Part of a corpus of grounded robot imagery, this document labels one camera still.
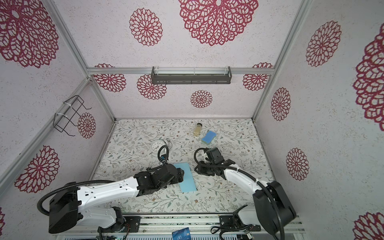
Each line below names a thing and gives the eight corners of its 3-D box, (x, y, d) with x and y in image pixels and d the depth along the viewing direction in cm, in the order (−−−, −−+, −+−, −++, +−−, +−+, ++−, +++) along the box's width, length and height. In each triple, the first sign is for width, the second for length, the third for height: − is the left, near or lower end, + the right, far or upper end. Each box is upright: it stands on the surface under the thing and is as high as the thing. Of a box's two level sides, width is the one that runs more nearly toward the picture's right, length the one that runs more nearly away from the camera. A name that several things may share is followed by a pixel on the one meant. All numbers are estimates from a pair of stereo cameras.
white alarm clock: (154, 156, 100) (153, 152, 97) (149, 147, 105) (148, 143, 102) (172, 148, 105) (171, 144, 101) (167, 139, 110) (166, 135, 106)
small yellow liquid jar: (192, 135, 113) (192, 132, 110) (195, 125, 120) (195, 122, 117) (199, 136, 112) (199, 134, 109) (202, 126, 119) (202, 123, 116)
